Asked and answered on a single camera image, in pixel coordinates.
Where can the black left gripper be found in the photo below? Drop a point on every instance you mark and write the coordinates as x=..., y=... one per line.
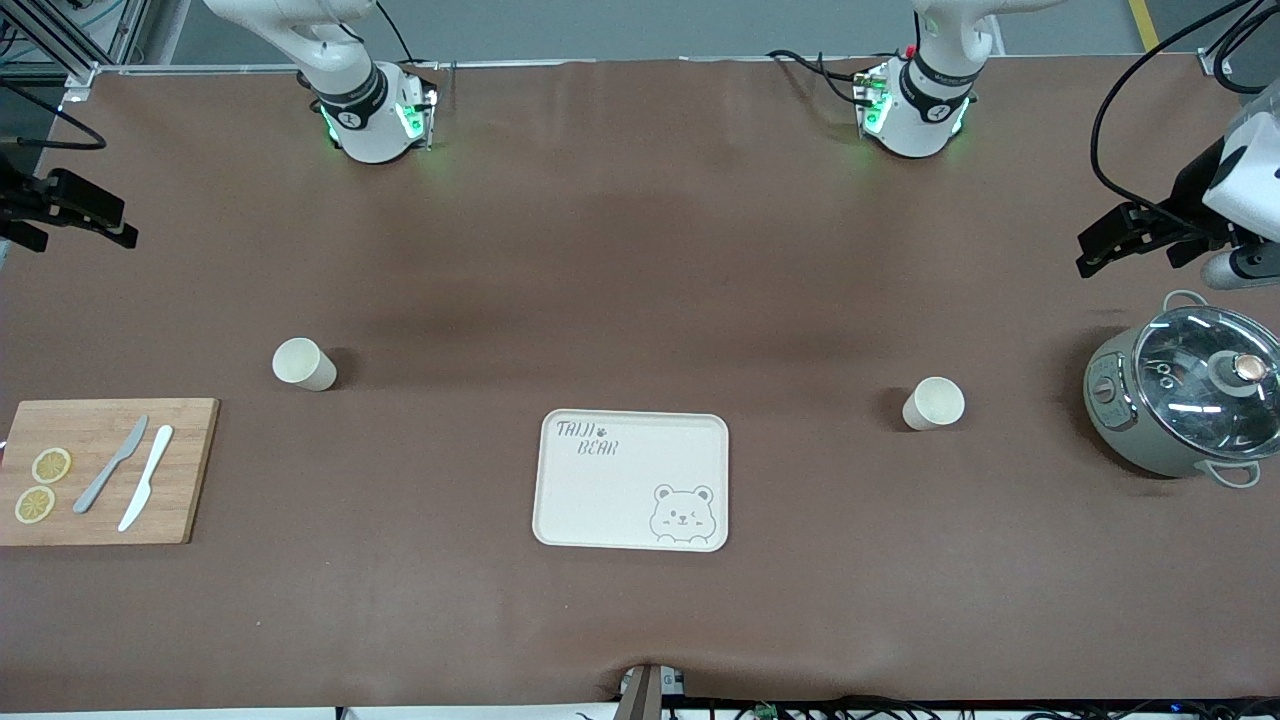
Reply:
x=1187, y=199

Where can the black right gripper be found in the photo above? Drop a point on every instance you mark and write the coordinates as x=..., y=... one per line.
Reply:
x=20, y=197

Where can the white IKEA cup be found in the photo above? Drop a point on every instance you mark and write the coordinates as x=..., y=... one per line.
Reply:
x=305, y=365
x=935, y=403

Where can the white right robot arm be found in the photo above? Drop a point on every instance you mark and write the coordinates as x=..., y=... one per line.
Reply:
x=365, y=130

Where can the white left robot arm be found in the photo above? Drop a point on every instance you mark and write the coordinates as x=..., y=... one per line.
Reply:
x=915, y=125

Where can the glass cooker lid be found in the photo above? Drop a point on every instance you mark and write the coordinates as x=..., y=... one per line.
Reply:
x=1190, y=350

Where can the grey electric cooker pot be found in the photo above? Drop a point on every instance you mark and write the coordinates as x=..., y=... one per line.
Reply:
x=1120, y=420

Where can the lemon slice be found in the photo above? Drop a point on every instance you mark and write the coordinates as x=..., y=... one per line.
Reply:
x=51, y=465
x=35, y=504

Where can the grey plastic knife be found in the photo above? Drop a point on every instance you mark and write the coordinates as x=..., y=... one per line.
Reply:
x=108, y=470

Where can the white plastic knife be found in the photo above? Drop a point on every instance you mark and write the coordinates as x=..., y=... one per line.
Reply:
x=147, y=475

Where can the bamboo cutting board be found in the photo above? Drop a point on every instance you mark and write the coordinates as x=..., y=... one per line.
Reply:
x=100, y=510

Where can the brown table cover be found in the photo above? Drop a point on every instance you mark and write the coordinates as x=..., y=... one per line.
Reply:
x=640, y=250

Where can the cream bear print tray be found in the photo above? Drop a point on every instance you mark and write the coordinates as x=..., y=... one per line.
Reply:
x=600, y=510

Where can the aluminium frame struts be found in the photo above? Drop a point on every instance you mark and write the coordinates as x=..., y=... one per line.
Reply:
x=80, y=72

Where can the metal corner bracket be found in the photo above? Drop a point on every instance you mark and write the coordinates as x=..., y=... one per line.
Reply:
x=1216, y=64

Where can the table edge clamp mount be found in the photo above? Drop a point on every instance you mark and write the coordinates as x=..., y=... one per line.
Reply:
x=642, y=695

